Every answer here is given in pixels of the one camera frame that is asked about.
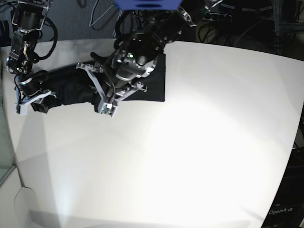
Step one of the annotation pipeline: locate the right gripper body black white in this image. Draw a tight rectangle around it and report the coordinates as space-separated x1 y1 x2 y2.
14 73 57 107

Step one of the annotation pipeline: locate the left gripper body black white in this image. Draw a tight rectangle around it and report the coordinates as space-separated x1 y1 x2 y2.
76 62 147 104

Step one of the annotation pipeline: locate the dark navy long-sleeve shirt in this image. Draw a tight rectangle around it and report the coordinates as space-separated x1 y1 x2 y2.
40 53 166 112

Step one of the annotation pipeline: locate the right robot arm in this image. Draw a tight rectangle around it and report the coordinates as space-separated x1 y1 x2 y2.
6 0 58 115

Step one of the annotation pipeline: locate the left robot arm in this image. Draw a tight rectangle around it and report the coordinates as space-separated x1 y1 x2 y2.
76 0 220 116

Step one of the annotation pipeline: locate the black OpenArm case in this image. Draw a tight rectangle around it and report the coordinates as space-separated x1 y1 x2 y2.
262 148 304 228

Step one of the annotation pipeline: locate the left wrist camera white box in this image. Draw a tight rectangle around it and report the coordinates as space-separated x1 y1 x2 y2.
97 102 118 117

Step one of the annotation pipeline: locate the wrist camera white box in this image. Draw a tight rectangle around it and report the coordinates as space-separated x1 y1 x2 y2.
97 102 118 117
15 104 28 116

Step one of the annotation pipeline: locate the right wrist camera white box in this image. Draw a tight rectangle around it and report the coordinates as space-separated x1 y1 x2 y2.
15 104 28 116

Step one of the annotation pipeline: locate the light grey cable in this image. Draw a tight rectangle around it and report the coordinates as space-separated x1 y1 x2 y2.
88 0 124 30

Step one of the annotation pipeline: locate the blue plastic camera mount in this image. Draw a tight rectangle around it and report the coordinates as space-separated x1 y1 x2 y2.
114 0 182 10

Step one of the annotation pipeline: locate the white power strip red switch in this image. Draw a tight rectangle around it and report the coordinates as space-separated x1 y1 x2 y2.
204 12 232 22

